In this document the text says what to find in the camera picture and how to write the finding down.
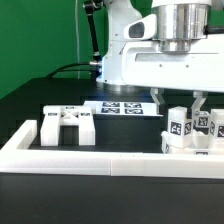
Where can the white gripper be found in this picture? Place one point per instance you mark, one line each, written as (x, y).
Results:
(200, 69)

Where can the white chair seat part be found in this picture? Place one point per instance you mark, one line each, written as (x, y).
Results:
(199, 146)

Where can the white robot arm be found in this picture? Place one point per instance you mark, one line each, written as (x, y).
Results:
(174, 47)

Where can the white chair back part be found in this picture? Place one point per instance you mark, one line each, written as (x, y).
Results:
(57, 116)

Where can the small tagged white cube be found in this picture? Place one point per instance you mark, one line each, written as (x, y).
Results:
(202, 119)

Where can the white sheet with tags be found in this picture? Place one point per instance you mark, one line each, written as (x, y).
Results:
(123, 108)

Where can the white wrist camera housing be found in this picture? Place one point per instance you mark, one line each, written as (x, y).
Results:
(142, 29)

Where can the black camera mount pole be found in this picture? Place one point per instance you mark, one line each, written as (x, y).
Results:
(90, 8)

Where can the white U-shaped border frame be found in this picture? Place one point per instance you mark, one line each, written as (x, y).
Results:
(17, 157)

